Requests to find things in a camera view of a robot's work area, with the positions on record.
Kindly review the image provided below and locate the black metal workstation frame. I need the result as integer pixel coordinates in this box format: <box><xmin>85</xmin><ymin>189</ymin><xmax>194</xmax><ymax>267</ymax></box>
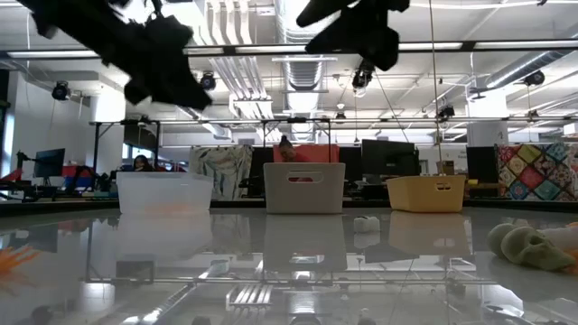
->
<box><xmin>89</xmin><ymin>116</ymin><xmax>335</xmax><ymax>193</ymax></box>

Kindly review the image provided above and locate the white LED light strip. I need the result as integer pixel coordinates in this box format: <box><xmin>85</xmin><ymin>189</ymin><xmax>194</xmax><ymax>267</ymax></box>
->
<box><xmin>473</xmin><ymin>40</ymin><xmax>578</xmax><ymax>50</ymax></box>
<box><xmin>234</xmin><ymin>43</ymin><xmax>313</xmax><ymax>53</ymax></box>
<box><xmin>396</xmin><ymin>42</ymin><xmax>466</xmax><ymax>51</ymax></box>
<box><xmin>184</xmin><ymin>46</ymin><xmax>226</xmax><ymax>56</ymax></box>
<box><xmin>6</xmin><ymin>49</ymin><xmax>101</xmax><ymax>59</ymax></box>

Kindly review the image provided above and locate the white rectangular air duct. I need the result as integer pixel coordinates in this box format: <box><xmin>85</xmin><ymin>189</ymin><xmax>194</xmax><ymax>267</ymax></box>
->
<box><xmin>175</xmin><ymin>104</ymin><xmax>232</xmax><ymax>140</ymax></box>

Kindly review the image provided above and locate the small black monitor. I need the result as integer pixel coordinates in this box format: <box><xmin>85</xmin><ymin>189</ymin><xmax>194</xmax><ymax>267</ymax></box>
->
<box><xmin>33</xmin><ymin>147</ymin><xmax>67</xmax><ymax>179</ymax></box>

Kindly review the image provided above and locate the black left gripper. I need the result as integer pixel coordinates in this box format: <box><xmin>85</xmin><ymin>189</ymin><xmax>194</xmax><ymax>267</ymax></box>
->
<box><xmin>101</xmin><ymin>17</ymin><xmax>213</xmax><ymax>110</ymax></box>

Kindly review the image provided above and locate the red and blue equipment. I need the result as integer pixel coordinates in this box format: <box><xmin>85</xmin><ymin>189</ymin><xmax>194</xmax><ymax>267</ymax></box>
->
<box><xmin>61</xmin><ymin>163</ymin><xmax>109</xmax><ymax>190</ymax></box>

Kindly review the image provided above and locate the yellow hanging cable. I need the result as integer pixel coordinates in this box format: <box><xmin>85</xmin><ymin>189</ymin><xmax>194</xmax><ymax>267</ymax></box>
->
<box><xmin>427</xmin><ymin>0</ymin><xmax>444</xmax><ymax>176</ymax></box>

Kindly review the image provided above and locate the black hanging screen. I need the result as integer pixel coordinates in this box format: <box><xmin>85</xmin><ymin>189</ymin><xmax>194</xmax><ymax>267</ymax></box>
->
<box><xmin>122</xmin><ymin>120</ymin><xmax>160</xmax><ymax>153</ymax></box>

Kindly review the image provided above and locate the grey plastic bin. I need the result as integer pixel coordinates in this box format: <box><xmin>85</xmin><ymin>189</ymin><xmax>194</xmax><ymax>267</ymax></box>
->
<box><xmin>263</xmin><ymin>162</ymin><xmax>347</xmax><ymax>215</ymax></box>

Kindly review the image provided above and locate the clear plastic bin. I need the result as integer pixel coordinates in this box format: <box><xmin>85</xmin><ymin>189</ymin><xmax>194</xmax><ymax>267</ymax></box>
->
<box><xmin>116</xmin><ymin>171</ymin><xmax>215</xmax><ymax>214</ymax></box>

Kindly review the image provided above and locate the person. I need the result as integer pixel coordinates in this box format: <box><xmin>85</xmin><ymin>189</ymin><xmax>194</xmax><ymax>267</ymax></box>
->
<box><xmin>132</xmin><ymin>154</ymin><xmax>154</xmax><ymax>172</ymax></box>
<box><xmin>277</xmin><ymin>135</ymin><xmax>312</xmax><ymax>163</ymax></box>

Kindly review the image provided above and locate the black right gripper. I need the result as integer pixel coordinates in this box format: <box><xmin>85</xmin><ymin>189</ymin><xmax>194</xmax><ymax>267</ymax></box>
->
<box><xmin>295</xmin><ymin>0</ymin><xmax>411</xmax><ymax>72</ymax></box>

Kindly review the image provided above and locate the pale green plastic skull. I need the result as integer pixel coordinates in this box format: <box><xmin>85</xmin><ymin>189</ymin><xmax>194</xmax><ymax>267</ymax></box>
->
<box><xmin>486</xmin><ymin>222</ymin><xmax>516</xmax><ymax>256</ymax></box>
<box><xmin>500</xmin><ymin>226</ymin><xmax>577</xmax><ymax>272</ymax></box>

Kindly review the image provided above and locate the orange hanging cloth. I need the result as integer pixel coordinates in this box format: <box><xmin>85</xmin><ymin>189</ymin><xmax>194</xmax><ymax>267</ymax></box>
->
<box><xmin>272</xmin><ymin>144</ymin><xmax>341</xmax><ymax>164</ymax></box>

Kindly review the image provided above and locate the yellow plastic basket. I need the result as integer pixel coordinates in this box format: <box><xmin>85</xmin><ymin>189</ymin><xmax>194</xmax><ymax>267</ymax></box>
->
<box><xmin>386</xmin><ymin>174</ymin><xmax>467</xmax><ymax>214</ymax></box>

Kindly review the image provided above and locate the white ceiling pipe bundle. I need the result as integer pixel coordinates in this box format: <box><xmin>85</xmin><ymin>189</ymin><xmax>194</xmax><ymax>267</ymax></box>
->
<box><xmin>210</xmin><ymin>56</ymin><xmax>275</xmax><ymax>121</ymax></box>

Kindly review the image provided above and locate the silver round ventilation duct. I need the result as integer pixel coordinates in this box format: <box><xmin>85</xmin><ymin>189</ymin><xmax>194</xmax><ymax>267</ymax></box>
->
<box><xmin>485</xmin><ymin>49</ymin><xmax>578</xmax><ymax>89</ymax></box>
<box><xmin>274</xmin><ymin>0</ymin><xmax>339</xmax><ymax>142</ymax></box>

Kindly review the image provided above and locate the large black monitor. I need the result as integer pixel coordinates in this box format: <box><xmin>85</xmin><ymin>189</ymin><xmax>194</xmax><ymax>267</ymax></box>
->
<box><xmin>360</xmin><ymin>138</ymin><xmax>420</xmax><ymax>178</ymax></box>

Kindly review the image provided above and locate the leaf print hanging cloth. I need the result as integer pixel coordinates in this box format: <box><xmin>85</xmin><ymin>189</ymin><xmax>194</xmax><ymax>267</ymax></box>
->
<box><xmin>188</xmin><ymin>144</ymin><xmax>254</xmax><ymax>201</ymax></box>

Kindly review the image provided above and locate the colourful patchwork quilt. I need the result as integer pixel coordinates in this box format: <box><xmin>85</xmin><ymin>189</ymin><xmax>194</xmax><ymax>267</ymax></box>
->
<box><xmin>494</xmin><ymin>143</ymin><xmax>578</xmax><ymax>202</ymax></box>

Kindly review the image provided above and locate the orange plastic spider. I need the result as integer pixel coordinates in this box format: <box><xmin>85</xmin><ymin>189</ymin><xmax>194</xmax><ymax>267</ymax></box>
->
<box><xmin>0</xmin><ymin>246</ymin><xmax>42</xmax><ymax>290</ymax></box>
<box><xmin>564</xmin><ymin>220</ymin><xmax>578</xmax><ymax>276</ymax></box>

